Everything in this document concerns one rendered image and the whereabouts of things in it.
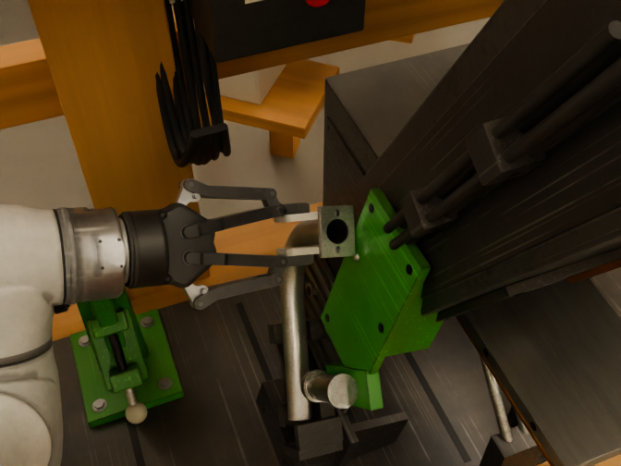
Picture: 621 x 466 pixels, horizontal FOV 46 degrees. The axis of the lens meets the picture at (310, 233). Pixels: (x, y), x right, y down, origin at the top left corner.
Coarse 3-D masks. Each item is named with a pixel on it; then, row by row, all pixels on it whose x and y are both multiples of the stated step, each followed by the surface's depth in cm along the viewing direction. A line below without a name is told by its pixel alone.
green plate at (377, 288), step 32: (384, 224) 73; (352, 256) 80; (384, 256) 74; (416, 256) 69; (352, 288) 81; (384, 288) 74; (416, 288) 70; (352, 320) 81; (384, 320) 75; (416, 320) 77; (352, 352) 82; (384, 352) 77
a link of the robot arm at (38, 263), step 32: (0, 224) 62; (32, 224) 63; (0, 256) 61; (32, 256) 62; (0, 288) 61; (32, 288) 63; (64, 288) 65; (0, 320) 62; (32, 320) 64; (0, 352) 62; (32, 352) 64
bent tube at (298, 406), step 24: (336, 216) 78; (288, 240) 87; (312, 240) 81; (336, 240) 80; (288, 288) 90; (288, 312) 90; (288, 336) 90; (288, 360) 90; (288, 384) 90; (288, 408) 90
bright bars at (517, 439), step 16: (496, 384) 85; (496, 400) 85; (496, 416) 85; (512, 432) 86; (528, 432) 85; (496, 448) 85; (512, 448) 84; (528, 448) 84; (480, 464) 91; (496, 464) 86; (512, 464) 86; (528, 464) 89
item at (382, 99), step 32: (384, 64) 95; (416, 64) 95; (448, 64) 95; (352, 96) 90; (384, 96) 90; (416, 96) 90; (352, 128) 88; (384, 128) 86; (352, 160) 91; (352, 192) 94
